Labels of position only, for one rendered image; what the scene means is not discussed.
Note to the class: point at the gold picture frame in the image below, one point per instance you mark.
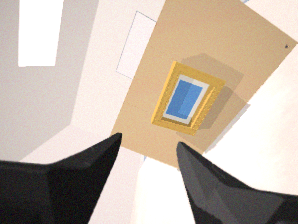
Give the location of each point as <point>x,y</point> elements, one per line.
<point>187,96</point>

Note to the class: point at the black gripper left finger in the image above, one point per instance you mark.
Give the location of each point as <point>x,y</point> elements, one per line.
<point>66,191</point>

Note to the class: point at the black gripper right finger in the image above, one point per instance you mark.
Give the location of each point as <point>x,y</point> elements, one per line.
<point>218,197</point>

